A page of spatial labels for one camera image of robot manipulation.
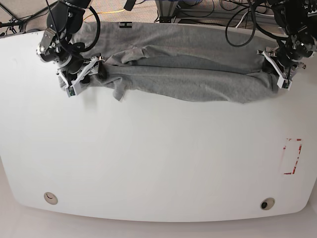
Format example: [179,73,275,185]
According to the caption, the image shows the red tape rectangle marking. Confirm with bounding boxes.
[280,138,303,175]

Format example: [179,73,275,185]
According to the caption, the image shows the left table cable grommet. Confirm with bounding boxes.
[44,192,58,205]

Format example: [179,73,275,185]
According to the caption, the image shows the yellow cable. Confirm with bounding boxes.
[83,8,126,22]

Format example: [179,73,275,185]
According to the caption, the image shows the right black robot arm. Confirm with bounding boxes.
[37,0,106,97]

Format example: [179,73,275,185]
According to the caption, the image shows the table cable grommet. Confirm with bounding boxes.
[44,192,58,205]
[260,197,275,211]

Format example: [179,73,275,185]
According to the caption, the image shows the aluminium frame base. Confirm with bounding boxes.
[154,0,197,23]

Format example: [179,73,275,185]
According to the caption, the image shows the grey Hugging Face T-shirt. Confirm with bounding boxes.
[84,22,279,104]

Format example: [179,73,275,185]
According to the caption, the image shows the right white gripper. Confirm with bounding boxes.
[36,28,108,98]

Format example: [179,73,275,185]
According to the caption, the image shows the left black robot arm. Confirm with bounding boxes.
[239,0,317,90]

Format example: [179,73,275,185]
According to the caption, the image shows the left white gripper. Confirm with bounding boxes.
[256,32,317,90]

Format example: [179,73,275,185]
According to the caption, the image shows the white cable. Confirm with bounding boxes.
[235,11,249,28]

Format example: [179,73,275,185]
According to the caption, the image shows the right table cable grommet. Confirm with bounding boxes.
[260,197,275,211]

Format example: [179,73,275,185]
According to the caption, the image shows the black tripod legs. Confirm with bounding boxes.
[0,0,48,33]

